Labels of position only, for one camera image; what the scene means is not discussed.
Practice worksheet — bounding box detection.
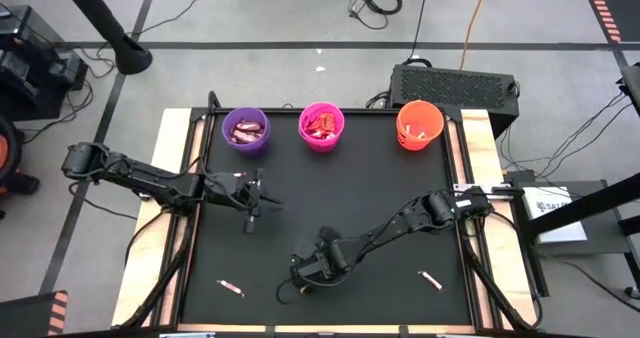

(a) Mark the wooden table side board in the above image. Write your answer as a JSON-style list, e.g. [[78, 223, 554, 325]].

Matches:
[[446, 108, 539, 329], [110, 107, 207, 329]]

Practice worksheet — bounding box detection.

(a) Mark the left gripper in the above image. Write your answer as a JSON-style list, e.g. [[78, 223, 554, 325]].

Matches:
[[202, 167, 284, 234]]

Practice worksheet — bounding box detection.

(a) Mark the black floor cable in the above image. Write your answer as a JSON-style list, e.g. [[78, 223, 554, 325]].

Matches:
[[554, 257, 640, 314], [19, 42, 119, 147], [130, 0, 232, 37]]

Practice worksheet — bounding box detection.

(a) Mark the orange cable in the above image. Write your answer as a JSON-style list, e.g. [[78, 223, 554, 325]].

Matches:
[[458, 0, 494, 72]]

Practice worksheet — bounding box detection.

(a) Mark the long black cable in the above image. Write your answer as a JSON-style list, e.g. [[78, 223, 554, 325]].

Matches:
[[402, 0, 431, 68]]

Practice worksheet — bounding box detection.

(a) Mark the black stand beam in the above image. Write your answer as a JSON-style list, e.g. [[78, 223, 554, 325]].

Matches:
[[527, 171, 640, 242]]

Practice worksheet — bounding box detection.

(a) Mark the black equipment rack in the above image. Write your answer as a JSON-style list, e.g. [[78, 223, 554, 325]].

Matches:
[[0, 3, 91, 124]]

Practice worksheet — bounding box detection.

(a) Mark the white labelled box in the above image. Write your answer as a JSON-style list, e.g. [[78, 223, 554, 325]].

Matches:
[[521, 185, 589, 244]]

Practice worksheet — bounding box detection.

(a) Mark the black computer case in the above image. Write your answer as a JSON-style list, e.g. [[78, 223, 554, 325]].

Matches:
[[388, 63, 521, 140]]

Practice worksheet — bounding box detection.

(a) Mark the pink halloween bucket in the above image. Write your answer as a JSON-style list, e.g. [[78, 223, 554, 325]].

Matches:
[[297, 101, 346, 154]]

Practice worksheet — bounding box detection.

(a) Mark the purple halloween bucket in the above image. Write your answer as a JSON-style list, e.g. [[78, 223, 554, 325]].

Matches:
[[221, 106, 272, 158]]

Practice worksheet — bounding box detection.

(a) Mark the orange black wheeled machine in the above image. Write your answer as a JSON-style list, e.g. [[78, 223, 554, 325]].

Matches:
[[0, 113, 41, 222]]

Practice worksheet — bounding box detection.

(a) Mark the black pole stand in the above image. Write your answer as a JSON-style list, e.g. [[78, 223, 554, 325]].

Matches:
[[52, 0, 154, 77]]

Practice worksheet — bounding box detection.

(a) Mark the black side platform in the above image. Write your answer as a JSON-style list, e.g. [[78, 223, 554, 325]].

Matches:
[[505, 177, 635, 299]]

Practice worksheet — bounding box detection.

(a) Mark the black device on stand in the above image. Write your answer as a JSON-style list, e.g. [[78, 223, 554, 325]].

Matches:
[[615, 61, 640, 120]]

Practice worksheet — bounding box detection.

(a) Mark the coiled black cable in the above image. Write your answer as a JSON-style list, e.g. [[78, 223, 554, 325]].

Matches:
[[347, 0, 404, 32]]

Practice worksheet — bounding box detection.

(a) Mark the orange striped black ramp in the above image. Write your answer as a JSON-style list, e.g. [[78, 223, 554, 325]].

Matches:
[[0, 290, 70, 338], [578, 0, 640, 44]]

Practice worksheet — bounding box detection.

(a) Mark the orange jack-o-lantern bucket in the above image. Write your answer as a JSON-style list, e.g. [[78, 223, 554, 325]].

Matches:
[[395, 99, 446, 152]]

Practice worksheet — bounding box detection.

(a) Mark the black cable bundle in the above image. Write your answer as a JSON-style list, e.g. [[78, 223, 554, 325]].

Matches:
[[499, 90, 636, 179]]

